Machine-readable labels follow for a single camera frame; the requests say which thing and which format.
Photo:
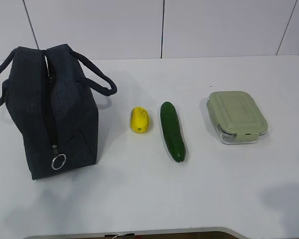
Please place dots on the yellow lemon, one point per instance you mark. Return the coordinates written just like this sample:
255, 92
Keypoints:
140, 120

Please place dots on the dark navy lunch bag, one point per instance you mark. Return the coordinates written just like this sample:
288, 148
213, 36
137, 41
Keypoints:
49, 96

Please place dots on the glass container with green lid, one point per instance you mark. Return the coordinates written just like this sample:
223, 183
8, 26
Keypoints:
236, 117

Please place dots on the green cucumber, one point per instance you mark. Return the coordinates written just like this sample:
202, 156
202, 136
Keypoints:
171, 132

